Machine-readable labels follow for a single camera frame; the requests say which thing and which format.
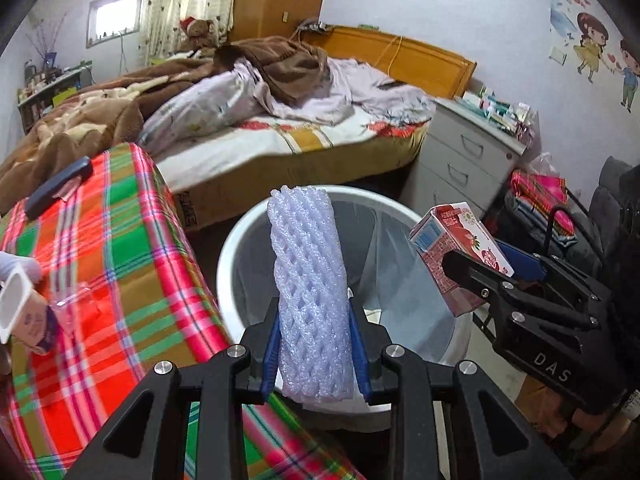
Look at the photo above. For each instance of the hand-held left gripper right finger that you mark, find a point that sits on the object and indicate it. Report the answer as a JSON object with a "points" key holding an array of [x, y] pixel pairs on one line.
{"points": [[358, 350]]}

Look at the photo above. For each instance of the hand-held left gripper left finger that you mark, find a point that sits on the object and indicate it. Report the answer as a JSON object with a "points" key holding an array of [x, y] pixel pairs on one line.
{"points": [[270, 350]]}

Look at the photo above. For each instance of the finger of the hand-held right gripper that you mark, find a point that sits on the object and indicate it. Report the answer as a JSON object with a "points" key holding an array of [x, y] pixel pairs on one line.
{"points": [[470, 267], [525, 265]]}

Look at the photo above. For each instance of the red and white milk carton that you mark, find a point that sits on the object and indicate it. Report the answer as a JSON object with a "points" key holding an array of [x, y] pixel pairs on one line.
{"points": [[445, 240]]}

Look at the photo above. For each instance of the white foam fruit net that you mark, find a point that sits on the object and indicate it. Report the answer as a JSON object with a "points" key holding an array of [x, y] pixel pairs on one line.
{"points": [[310, 285]]}

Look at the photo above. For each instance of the white round trash bin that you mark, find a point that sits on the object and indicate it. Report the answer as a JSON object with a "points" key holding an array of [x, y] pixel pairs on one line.
{"points": [[240, 270]]}

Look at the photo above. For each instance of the white yogurt cup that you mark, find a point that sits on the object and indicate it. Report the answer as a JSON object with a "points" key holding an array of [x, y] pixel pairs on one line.
{"points": [[25, 310]]}

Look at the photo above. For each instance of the black metal chair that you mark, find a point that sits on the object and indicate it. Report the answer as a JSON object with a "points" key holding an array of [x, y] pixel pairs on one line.
{"points": [[552, 225]]}

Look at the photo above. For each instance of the dark grey armchair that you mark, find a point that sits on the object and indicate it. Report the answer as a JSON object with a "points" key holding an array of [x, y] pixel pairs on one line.
{"points": [[610, 200]]}

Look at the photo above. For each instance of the grey drawer cabinet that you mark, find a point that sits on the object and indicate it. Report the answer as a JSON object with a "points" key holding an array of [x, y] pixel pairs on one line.
{"points": [[460, 160]]}

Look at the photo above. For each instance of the group of small boxes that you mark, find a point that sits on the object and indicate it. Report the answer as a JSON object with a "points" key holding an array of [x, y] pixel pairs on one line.
{"points": [[500, 110]]}

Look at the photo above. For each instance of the plaid tablecloth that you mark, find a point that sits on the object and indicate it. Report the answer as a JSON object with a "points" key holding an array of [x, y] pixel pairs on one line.
{"points": [[125, 260]]}

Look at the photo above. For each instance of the clear plastic wrapper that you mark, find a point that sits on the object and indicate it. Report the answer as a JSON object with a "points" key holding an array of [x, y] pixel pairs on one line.
{"points": [[80, 310]]}

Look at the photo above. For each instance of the wooden bed with floral sheet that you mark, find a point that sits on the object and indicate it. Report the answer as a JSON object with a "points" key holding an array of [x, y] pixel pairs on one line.
{"points": [[300, 135]]}

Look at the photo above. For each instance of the pale pink quilt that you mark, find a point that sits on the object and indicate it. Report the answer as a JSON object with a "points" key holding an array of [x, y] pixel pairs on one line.
{"points": [[210, 105]]}

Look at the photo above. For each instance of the dark blue glasses case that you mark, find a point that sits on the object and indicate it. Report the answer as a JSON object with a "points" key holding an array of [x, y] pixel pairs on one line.
{"points": [[55, 187]]}

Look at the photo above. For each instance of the power strip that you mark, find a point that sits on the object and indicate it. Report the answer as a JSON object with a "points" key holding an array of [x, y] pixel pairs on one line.
{"points": [[315, 26]]}

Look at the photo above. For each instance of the brown fleece blanket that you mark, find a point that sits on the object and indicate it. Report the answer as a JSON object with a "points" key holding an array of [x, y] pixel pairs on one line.
{"points": [[75, 125]]}

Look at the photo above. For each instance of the brown teddy bear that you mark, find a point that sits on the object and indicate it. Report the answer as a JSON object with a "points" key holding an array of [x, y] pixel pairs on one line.
{"points": [[200, 35]]}

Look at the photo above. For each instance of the cluttered shelf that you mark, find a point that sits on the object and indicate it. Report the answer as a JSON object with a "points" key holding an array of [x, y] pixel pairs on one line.
{"points": [[45, 95]]}

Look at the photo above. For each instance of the patterned curtain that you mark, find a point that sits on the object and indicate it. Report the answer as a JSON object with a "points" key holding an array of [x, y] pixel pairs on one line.
{"points": [[190, 5]]}

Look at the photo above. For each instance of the small window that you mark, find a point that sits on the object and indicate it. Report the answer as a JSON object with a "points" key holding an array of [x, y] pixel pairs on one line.
{"points": [[115, 17]]}

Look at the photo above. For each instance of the decorative branches in vase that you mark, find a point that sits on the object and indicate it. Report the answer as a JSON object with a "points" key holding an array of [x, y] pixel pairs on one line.
{"points": [[47, 40]]}

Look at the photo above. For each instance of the cartoon wall sticker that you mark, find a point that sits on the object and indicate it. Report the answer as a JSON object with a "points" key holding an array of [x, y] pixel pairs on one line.
{"points": [[595, 45]]}

